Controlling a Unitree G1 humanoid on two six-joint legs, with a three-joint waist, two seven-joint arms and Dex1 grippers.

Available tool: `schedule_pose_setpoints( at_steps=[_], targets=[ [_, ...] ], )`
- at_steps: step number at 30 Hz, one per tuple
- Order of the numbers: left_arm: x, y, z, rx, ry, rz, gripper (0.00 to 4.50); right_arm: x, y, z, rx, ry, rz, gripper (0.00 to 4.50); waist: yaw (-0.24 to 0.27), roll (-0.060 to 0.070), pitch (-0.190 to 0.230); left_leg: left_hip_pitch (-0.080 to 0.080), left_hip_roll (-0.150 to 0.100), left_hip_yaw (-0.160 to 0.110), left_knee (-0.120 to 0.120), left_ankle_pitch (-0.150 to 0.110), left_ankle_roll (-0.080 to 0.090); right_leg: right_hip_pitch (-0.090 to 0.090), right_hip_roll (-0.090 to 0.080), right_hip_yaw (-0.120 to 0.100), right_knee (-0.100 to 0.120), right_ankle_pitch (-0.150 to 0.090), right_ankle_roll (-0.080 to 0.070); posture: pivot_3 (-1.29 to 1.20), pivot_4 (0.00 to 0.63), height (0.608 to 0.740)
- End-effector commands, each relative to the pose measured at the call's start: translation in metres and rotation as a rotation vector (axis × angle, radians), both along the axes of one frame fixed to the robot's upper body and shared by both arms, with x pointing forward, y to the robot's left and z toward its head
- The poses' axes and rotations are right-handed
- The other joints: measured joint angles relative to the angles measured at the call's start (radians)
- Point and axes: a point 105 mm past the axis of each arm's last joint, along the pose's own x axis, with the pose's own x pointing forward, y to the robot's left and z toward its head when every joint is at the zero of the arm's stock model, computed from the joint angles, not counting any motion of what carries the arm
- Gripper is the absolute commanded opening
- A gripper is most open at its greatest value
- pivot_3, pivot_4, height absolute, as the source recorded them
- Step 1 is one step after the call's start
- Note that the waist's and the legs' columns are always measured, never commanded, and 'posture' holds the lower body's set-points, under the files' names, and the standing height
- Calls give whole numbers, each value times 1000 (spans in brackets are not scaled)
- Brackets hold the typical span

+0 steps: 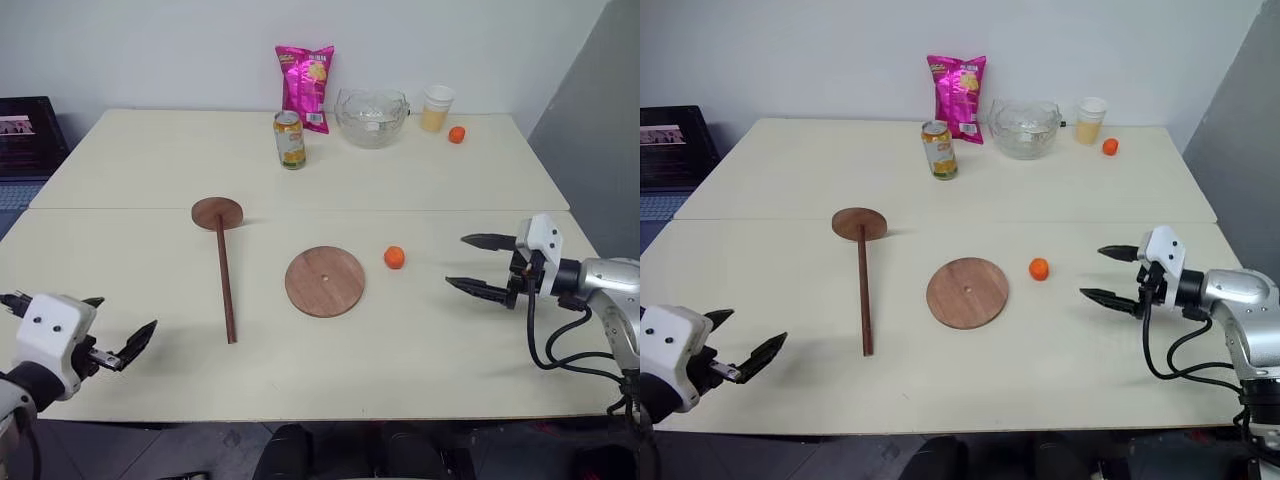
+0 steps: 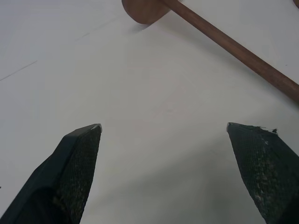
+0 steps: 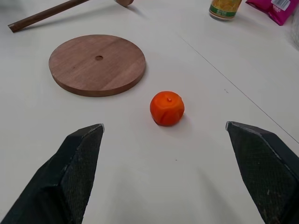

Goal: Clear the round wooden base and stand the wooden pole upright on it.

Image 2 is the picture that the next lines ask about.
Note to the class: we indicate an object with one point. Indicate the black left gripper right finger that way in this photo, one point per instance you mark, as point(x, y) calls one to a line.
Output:
point(268, 172)

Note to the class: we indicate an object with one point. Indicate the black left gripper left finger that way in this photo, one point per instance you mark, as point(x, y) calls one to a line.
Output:
point(63, 177)

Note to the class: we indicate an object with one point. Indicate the brown wooden round base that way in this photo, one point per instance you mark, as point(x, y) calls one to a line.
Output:
point(297, 2)

